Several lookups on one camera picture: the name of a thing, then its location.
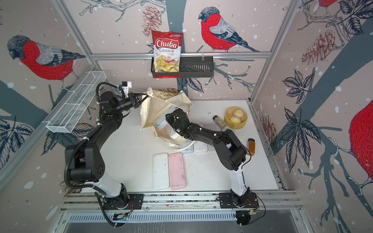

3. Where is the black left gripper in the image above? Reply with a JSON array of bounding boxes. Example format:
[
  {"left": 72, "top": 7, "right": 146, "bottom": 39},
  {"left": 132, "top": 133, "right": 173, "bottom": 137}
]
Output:
[{"left": 115, "top": 94, "right": 148, "bottom": 114}]

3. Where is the cream canvas tote bag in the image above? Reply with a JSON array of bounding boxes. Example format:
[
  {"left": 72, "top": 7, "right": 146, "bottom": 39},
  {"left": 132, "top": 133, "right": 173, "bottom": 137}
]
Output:
[{"left": 140, "top": 87, "right": 194, "bottom": 152}]

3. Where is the light blue pencil case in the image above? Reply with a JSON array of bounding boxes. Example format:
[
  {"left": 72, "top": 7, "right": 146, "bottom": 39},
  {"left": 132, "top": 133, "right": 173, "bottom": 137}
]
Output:
[{"left": 180, "top": 142, "right": 194, "bottom": 154}]

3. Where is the white pencil case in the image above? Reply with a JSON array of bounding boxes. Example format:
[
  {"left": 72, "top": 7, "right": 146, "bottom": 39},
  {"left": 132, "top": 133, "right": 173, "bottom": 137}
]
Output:
[
  {"left": 153, "top": 153, "right": 170, "bottom": 190},
  {"left": 193, "top": 141, "right": 208, "bottom": 153}
]

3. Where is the pink pencil case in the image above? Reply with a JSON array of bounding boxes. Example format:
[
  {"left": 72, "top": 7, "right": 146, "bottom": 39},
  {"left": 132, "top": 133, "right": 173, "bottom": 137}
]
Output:
[{"left": 168, "top": 152, "right": 187, "bottom": 190}]

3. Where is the cream pencil case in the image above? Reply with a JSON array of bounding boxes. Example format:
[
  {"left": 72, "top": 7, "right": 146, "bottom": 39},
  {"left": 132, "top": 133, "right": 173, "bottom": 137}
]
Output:
[{"left": 203, "top": 123, "right": 220, "bottom": 132}]

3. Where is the grey pencil case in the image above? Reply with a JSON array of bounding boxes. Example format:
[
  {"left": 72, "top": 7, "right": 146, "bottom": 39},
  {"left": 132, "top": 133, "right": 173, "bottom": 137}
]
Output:
[{"left": 224, "top": 129, "right": 235, "bottom": 140}]

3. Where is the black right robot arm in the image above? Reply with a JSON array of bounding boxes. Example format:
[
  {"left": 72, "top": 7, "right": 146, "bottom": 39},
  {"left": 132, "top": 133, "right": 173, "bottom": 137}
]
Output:
[{"left": 166, "top": 108, "right": 253, "bottom": 208}]

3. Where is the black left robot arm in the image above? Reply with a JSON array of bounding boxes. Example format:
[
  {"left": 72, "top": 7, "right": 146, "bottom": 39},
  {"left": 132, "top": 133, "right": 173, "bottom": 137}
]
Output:
[{"left": 64, "top": 82, "right": 149, "bottom": 198}]

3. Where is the red Chuba cassava chips bag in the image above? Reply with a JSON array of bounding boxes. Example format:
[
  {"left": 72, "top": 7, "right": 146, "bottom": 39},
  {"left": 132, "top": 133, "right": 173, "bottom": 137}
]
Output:
[{"left": 151, "top": 31, "right": 183, "bottom": 79}]

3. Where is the glass spice jar black lid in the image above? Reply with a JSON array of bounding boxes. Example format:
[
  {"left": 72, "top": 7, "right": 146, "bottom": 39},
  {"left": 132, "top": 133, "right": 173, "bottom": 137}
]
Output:
[{"left": 213, "top": 115, "right": 226, "bottom": 130}]

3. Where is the steamed bun lower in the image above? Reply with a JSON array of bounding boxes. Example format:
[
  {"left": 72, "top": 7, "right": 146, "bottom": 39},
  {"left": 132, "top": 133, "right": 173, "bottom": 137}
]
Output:
[{"left": 230, "top": 116, "right": 241, "bottom": 124}]

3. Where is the steamed bun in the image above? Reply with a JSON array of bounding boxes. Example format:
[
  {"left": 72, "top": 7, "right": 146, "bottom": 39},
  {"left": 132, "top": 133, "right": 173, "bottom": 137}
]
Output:
[
  {"left": 233, "top": 108, "right": 245, "bottom": 117},
  {"left": 230, "top": 116, "right": 241, "bottom": 124}
]

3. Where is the yellow bamboo steamer basket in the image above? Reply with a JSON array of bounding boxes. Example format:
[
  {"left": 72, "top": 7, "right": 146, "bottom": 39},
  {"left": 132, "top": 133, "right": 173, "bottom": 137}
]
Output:
[{"left": 223, "top": 107, "right": 248, "bottom": 129}]

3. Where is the steamed bun upper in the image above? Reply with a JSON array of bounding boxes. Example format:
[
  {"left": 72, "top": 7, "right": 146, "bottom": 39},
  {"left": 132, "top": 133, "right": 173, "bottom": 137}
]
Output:
[{"left": 233, "top": 108, "right": 245, "bottom": 117}]

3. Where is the orange sauce bottle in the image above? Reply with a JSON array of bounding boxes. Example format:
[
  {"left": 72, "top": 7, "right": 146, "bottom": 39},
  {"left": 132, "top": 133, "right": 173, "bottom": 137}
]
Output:
[{"left": 247, "top": 138, "right": 255, "bottom": 156}]

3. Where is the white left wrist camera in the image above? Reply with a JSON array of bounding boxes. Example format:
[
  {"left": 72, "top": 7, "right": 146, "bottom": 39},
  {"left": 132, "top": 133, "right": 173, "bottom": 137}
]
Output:
[{"left": 119, "top": 81, "right": 132, "bottom": 92}]

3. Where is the black wall-mounted basket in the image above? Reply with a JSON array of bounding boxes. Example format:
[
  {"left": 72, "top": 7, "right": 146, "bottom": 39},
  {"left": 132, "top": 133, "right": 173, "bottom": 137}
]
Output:
[{"left": 151, "top": 56, "right": 214, "bottom": 79}]

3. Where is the white wire mesh shelf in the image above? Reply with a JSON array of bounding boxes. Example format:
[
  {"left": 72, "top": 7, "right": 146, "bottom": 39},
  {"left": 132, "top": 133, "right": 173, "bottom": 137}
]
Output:
[{"left": 46, "top": 71, "right": 106, "bottom": 133}]

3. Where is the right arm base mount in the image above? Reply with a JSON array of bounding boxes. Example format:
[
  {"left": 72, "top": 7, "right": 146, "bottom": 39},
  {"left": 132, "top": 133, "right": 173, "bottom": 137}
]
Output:
[{"left": 216, "top": 190, "right": 259, "bottom": 209}]

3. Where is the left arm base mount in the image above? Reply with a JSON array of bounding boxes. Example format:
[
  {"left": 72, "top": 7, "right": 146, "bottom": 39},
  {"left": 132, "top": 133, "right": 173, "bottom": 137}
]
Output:
[{"left": 103, "top": 192, "right": 144, "bottom": 211}]

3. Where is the aluminium front rail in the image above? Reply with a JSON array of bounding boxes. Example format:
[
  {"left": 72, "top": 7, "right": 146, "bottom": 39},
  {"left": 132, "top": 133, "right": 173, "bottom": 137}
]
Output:
[{"left": 60, "top": 190, "right": 303, "bottom": 212}]

